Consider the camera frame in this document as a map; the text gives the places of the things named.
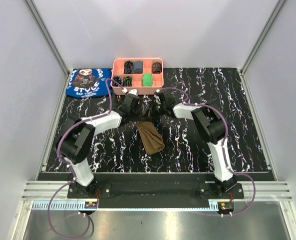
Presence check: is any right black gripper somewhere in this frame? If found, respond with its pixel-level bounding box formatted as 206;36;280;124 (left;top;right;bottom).
143;100;166;122

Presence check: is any brown cloth napkin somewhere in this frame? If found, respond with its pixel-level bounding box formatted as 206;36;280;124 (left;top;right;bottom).
136;121;165;155

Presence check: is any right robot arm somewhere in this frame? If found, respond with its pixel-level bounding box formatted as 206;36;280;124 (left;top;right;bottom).
149;90;237;198

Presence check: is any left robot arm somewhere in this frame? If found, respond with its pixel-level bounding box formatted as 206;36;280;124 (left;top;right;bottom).
56;90;142;198

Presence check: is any green rolled sock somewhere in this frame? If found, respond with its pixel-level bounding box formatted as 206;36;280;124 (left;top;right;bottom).
142;73;153;87

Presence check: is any pink compartment tray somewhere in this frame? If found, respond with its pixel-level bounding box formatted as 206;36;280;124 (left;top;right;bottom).
112;58;164;95

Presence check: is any black marble pattern mat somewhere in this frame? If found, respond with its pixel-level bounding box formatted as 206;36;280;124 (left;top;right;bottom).
45;67;276;182

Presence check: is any black blue rolled sock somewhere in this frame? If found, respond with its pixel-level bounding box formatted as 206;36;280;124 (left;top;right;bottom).
112;75;122;87

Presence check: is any dark patterned rolled sock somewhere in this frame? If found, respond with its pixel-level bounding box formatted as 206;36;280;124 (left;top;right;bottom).
152;62;162;74

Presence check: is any grey rolled sock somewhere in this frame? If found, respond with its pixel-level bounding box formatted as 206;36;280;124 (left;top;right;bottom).
133;60;143;74

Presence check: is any black yellow rolled sock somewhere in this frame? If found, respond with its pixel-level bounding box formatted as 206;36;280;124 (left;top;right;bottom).
124;60;133;74

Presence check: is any blue printed t-shirt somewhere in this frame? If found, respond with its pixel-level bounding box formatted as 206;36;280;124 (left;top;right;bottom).
65;68;112;99

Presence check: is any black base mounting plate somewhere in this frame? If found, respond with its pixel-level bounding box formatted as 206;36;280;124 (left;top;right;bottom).
67;173;245;210

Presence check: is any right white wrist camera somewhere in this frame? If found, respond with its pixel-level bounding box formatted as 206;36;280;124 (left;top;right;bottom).
154;89;161;105

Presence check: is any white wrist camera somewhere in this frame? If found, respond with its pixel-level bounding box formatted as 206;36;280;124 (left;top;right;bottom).
154;89;161;105
122;88;138;96

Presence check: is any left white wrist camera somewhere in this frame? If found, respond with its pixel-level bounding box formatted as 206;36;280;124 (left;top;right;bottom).
122;88;138;96

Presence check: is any left aluminium frame post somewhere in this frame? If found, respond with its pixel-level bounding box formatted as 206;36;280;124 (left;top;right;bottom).
23;0;70;76

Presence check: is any aluminium frame post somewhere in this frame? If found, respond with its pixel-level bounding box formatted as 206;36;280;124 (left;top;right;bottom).
23;0;70;76
240;0;288;74

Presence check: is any right aluminium frame post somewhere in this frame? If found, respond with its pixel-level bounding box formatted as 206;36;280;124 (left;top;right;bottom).
240;0;288;74

